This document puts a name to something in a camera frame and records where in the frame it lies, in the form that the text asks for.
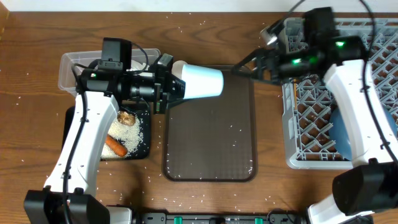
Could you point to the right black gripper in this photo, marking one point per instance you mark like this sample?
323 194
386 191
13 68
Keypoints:
258 53

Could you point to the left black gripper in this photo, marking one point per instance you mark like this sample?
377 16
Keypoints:
168 81

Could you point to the orange carrot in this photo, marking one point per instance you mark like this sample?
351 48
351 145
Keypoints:
116 147

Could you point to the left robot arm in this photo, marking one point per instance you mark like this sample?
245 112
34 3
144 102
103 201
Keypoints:
68 195

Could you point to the grey dishwasher rack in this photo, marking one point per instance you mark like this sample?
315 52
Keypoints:
306 140

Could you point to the dark blue plate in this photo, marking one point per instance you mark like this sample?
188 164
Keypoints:
340 133

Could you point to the wooden chopstick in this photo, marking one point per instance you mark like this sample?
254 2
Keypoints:
295 95

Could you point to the dried brown mushroom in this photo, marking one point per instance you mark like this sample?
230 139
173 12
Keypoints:
126 118

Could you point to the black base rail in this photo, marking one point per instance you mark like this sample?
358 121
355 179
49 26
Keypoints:
217 218

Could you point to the clear plastic bin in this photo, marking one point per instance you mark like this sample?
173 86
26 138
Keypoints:
66 79

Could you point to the pile of white rice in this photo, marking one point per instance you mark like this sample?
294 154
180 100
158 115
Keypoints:
128 136

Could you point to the dark brown serving tray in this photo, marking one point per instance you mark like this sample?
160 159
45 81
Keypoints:
213 139

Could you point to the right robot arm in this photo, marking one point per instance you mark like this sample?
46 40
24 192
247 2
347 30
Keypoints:
370 186

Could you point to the black waste tray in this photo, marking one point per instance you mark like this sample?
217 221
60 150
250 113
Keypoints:
140 112

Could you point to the white plastic cup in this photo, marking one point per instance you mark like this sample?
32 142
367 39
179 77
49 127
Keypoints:
177 68

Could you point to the light blue plastic cup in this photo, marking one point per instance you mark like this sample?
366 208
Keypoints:
201 82

